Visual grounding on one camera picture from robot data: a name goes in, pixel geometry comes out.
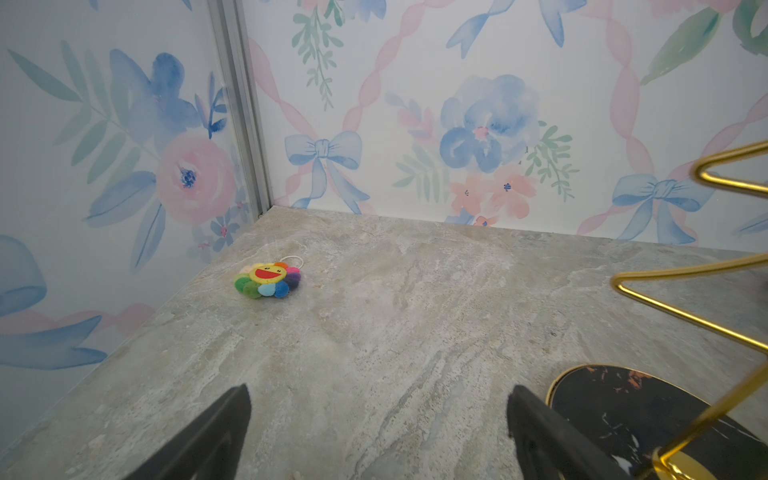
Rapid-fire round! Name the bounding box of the rainbow flower plush toy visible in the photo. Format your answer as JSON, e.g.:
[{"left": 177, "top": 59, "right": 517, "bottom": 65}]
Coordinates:
[{"left": 233, "top": 255, "right": 304, "bottom": 299}]

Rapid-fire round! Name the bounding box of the gold wine glass rack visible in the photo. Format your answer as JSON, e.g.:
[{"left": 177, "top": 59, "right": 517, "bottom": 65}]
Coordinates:
[{"left": 544, "top": 139, "right": 768, "bottom": 480}]

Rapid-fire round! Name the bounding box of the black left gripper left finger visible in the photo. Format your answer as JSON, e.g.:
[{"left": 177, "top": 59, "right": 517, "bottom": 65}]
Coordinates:
[{"left": 128, "top": 384, "right": 252, "bottom": 479}]

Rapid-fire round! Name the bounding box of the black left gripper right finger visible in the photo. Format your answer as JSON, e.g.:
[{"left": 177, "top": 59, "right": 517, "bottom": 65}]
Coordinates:
[{"left": 506, "top": 385, "right": 630, "bottom": 479}]

